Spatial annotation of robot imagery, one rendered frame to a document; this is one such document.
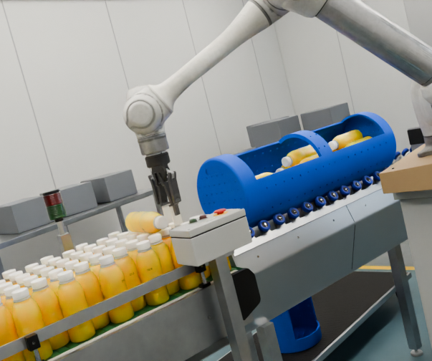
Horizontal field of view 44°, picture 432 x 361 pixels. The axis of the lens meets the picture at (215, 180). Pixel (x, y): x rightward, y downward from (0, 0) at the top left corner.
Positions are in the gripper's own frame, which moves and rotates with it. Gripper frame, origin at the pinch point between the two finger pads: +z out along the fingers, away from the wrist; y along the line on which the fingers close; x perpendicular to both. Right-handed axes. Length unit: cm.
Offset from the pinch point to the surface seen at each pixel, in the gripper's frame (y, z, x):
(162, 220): -8.3, -1.3, 8.7
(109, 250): -1.6, 2.8, 24.3
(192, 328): -16.4, 29.4, 12.9
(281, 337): 53, 86, -74
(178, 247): -20.3, 5.1, 13.0
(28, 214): 261, 8, -35
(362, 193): -6, 18, -86
